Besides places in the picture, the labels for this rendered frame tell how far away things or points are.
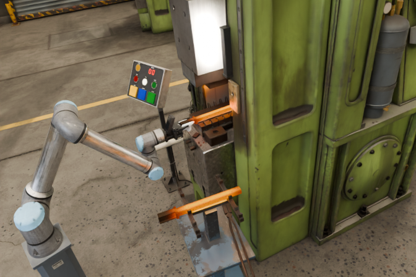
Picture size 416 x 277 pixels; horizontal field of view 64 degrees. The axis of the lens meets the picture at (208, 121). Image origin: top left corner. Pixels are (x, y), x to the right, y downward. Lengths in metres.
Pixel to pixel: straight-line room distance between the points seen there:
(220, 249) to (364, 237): 1.33
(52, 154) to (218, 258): 1.03
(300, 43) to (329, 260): 1.56
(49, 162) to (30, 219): 0.31
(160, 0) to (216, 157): 5.10
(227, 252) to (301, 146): 0.77
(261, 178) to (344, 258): 0.98
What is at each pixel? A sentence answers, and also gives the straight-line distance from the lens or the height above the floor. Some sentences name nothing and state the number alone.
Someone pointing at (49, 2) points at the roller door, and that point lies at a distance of 9.84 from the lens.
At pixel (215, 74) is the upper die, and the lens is 1.94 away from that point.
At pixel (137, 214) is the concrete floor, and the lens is 2.99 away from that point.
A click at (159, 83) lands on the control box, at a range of 2.39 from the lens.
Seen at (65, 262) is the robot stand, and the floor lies 0.48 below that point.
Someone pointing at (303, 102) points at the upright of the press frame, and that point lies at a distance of 1.92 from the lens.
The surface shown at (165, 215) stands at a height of 0.97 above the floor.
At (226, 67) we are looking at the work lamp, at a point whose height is 1.44.
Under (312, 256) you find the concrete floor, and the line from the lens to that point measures 2.64.
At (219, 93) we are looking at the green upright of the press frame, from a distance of 2.34.
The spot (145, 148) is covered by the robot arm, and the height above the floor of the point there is 0.96.
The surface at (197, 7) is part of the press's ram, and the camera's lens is 1.72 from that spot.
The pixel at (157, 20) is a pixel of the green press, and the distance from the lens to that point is 6.86.
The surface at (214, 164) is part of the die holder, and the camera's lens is 2.08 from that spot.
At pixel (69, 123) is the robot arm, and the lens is 1.76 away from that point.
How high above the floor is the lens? 2.17
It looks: 34 degrees down
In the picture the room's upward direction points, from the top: 7 degrees counter-clockwise
